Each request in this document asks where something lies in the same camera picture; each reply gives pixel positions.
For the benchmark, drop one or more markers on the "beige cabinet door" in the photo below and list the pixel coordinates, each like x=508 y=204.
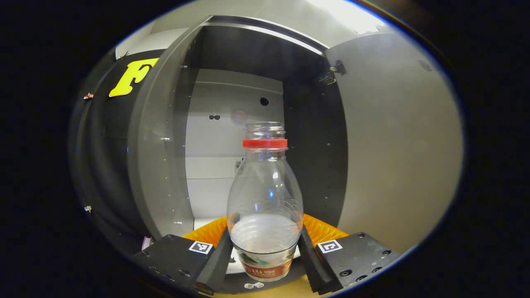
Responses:
x=397 y=157

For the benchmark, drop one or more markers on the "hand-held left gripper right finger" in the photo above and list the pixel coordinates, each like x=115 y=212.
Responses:
x=319 y=269

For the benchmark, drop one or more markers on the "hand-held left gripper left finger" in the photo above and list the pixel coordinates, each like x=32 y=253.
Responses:
x=209 y=269

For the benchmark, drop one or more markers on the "clear plastic bottle red label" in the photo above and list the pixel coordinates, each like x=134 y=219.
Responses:
x=265 y=194

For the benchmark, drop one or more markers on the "long ceiling light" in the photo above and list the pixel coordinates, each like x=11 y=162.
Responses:
x=352 y=14

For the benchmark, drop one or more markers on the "black cloth clip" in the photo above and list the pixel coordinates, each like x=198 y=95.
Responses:
x=123 y=54

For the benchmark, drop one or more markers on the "grey cabinet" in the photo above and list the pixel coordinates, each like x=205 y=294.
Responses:
x=215 y=145

